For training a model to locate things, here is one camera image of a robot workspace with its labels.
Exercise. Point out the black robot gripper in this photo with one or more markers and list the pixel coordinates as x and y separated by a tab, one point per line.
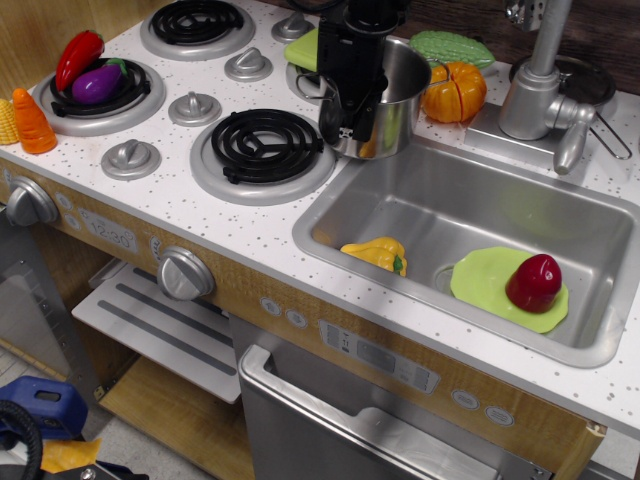
350	52

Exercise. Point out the stainless steel pot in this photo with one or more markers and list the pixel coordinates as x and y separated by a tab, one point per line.
407	74

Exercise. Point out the green toy cutting board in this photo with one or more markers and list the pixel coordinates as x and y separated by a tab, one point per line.
303	51

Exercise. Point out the green toy bitter gourd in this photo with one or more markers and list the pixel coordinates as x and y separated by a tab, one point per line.
441	47

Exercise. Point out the orange toy pumpkin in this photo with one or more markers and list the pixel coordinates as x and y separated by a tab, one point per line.
456	93

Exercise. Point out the silver stovetop knob back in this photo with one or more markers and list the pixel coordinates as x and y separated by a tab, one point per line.
291	28

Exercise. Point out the silver stovetop knob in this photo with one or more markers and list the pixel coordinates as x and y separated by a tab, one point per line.
194	110
248	66
130	160
291	28

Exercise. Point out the front right black burner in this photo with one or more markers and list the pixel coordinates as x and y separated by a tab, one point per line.
261	157

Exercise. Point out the black burner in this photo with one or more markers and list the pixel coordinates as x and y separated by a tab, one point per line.
140	95
261	157
197	30

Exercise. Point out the silver stovetop knob middle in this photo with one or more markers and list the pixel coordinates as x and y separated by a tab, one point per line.
248	66

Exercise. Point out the yellow toy bell pepper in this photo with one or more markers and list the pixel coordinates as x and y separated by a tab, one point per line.
384	252

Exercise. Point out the silver stovetop knob centre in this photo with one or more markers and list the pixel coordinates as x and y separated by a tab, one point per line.
194	110

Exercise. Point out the silver toy faucet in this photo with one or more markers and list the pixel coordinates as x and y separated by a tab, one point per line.
534	107

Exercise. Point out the back black burner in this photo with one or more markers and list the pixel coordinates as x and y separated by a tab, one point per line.
197	30

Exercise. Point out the light green toy plate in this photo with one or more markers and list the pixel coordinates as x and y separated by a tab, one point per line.
480	278

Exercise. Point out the left black burner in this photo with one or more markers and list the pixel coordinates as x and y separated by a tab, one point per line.
140	95

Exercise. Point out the silver stovetop knob front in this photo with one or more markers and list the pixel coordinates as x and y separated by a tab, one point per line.
130	160

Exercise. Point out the silver oven dial right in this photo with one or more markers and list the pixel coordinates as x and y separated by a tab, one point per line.
182	276

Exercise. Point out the silver oven dial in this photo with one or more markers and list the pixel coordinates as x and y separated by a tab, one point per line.
182	276
29	204

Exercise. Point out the red toy pepper half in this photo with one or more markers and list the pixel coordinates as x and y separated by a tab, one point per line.
534	286

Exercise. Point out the purple toy eggplant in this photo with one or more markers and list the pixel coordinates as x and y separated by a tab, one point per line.
101	84

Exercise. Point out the red toy chili pepper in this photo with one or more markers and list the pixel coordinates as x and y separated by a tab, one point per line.
80	52

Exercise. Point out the white oven rack shelf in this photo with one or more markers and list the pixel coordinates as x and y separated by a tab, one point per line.
191	339

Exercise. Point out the silver dishwasher door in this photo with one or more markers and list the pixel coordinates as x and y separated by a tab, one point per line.
308	419

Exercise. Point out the orange toy carrot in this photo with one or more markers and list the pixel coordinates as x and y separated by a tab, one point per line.
35	134

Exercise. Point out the silver oven dial left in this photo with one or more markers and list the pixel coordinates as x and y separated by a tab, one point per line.
29	204

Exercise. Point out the yellow toy corn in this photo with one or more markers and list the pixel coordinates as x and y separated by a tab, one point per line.
8	127

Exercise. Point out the grey open oven door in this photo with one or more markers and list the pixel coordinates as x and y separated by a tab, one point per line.
38	336

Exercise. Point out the blue plastic clamp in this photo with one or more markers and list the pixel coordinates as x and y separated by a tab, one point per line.
58	409

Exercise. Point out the yellow cloth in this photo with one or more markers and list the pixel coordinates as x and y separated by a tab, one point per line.
63	455

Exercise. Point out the dark pan with wire handle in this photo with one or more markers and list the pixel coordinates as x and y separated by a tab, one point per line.
581	81

